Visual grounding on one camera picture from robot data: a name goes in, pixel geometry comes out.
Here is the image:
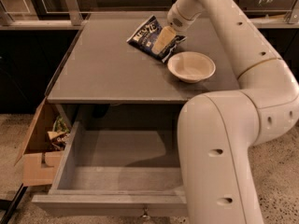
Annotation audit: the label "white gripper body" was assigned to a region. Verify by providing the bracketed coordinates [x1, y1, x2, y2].
[167, 0, 203, 32]

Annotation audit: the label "snack packets in box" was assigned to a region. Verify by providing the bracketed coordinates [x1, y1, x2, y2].
[48, 115, 70, 151]

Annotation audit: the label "white paper bowl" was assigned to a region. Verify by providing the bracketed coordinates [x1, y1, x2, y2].
[167, 51, 216, 83]

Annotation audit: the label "open cardboard box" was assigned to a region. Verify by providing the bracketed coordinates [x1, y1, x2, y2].
[15, 99, 64, 187]

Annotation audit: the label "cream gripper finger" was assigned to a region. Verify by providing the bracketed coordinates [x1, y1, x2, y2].
[151, 26, 176, 55]

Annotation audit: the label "metal drawer knob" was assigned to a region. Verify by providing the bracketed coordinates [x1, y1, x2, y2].
[141, 207, 150, 220]

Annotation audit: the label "black stand leg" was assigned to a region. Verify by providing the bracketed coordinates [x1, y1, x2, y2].
[0, 184, 27, 224]

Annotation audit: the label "blue chip bag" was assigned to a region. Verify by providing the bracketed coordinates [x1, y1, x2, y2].
[127, 15, 186, 63]

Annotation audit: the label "grey cabinet with top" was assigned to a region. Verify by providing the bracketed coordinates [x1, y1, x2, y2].
[45, 10, 241, 133]

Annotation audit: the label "open grey top drawer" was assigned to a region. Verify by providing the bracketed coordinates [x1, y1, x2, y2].
[33, 121, 187, 217]

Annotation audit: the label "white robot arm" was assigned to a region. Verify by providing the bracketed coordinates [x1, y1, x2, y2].
[167, 0, 299, 224]

